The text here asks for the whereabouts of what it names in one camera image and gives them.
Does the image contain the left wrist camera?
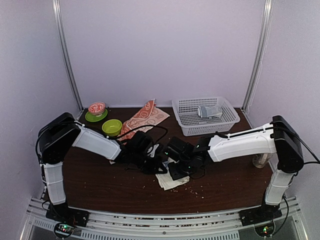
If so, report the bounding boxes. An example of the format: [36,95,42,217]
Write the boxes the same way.
[126,131,154,153]

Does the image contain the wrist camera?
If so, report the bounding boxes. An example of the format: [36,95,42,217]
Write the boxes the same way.
[164,137,194,162]
[126,131,154,153]

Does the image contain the left aluminium post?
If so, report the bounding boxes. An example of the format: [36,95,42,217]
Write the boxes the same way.
[52,0,84,112]

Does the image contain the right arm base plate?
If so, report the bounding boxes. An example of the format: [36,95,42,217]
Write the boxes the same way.
[239,206,282,226]

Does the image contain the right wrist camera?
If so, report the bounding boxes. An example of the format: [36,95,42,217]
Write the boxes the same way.
[164,137,194,162]

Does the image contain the white towel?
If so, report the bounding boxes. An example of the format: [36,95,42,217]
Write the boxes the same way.
[155,173,190,191]

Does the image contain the aluminium post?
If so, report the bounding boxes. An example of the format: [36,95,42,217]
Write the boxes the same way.
[242,0,273,114]
[52,0,84,112]

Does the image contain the white plastic basket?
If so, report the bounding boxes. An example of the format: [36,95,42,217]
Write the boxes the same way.
[171,96,240,137]

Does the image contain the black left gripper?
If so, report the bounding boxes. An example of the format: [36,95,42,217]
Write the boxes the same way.
[131,149,167,174]

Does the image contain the red patterned bowl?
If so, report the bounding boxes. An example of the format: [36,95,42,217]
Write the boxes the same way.
[88,102,106,115]

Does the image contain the green plate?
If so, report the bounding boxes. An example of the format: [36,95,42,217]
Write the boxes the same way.
[85,109,108,123]

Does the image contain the orange patterned towel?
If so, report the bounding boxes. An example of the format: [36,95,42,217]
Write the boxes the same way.
[119,99,170,135]

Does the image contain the green bowl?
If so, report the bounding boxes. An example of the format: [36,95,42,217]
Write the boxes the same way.
[101,119,123,137]

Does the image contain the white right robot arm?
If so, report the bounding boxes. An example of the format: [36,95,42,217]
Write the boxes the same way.
[164,115,304,221]

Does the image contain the right aluminium post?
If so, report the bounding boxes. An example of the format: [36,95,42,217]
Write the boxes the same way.
[242,0,273,114]

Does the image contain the aluminium front rail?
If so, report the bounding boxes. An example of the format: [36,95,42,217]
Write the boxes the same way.
[19,196,308,240]

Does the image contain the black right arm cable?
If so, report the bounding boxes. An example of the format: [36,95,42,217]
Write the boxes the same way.
[272,124,320,233]

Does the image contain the rolled grey towel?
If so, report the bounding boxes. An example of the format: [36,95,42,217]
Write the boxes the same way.
[197,104,223,118]

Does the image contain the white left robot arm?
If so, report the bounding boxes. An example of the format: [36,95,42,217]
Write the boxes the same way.
[35,112,168,222]

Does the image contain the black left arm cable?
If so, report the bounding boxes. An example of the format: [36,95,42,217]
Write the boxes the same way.
[34,119,168,166]

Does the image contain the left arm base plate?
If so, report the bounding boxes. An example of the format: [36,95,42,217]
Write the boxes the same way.
[45,208,90,227]

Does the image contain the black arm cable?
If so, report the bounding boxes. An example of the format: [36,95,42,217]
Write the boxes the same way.
[272,124,320,233]
[34,119,168,166]

